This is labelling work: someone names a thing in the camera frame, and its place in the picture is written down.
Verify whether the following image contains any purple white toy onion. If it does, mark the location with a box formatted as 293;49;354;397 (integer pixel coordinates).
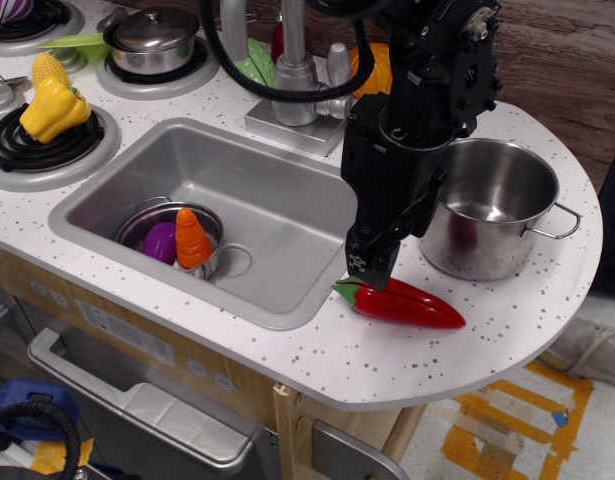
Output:
0;0;34;24

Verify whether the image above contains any white shoe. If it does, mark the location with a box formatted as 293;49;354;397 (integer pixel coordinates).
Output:
539;318;615;386

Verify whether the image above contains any orange toy pumpkin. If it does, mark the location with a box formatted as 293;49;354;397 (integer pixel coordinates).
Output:
352;42;393;99

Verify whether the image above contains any yellow toy bell pepper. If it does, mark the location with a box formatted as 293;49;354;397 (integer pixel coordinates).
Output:
19;76;92;144

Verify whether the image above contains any front left stove burner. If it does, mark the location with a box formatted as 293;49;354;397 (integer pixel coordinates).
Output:
0;106;120;192

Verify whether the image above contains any small steel pot in sink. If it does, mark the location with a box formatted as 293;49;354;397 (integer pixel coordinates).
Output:
116;197;224;280

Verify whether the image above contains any stove burner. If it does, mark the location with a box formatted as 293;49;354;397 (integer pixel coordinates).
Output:
0;1;84;57
96;37;218;101
0;106;120;192

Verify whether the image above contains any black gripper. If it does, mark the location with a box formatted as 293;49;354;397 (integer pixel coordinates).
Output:
341;94;455;290

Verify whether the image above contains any grey toy sink basin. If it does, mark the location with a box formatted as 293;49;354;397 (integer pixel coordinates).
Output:
49;118;357;330

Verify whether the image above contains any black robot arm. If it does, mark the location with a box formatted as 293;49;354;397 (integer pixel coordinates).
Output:
311;1;502;289

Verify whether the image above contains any yellow toy corn cob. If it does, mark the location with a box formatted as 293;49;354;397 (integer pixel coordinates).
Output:
32;52;72;87

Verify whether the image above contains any purple toy eggplant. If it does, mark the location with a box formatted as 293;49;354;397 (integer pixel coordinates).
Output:
142;222;176;265

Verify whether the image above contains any silver toy faucet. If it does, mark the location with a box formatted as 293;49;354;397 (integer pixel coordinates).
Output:
220;0;353;156

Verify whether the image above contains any red toy chili pepper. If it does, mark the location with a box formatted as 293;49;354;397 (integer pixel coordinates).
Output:
332;277;466;329

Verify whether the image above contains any grey toy oven door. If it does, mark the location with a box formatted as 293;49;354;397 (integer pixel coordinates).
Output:
27;328;280;479

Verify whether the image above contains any back left stove burner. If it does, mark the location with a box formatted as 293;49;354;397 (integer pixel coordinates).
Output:
0;1;84;57

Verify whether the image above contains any black corrugated cable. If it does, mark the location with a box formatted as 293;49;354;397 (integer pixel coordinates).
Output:
199;0;378;104

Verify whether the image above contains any metal utensil at left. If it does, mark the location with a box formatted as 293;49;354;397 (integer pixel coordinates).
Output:
0;74;27;117

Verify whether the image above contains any red toy behind faucet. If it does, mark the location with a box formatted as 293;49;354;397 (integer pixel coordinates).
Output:
270;21;284;63

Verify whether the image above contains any back right stove burner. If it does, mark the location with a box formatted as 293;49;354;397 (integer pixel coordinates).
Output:
96;37;218;101

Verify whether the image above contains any blue object lower left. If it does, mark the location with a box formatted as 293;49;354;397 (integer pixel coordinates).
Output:
0;378;80;440

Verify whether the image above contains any large steel pot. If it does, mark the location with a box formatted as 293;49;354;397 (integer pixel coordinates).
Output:
419;138;581;281

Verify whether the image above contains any black hose lower left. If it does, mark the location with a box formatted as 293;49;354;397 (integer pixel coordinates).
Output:
0;401;82;480

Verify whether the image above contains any green toy cabbage leaf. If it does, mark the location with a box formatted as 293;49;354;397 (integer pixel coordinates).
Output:
234;38;275;87

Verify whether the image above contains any orange toy carrot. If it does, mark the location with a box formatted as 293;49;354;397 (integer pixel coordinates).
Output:
175;207;213;269

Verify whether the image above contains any small lidded steel pot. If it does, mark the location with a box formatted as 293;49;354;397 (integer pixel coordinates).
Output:
103;7;200;75

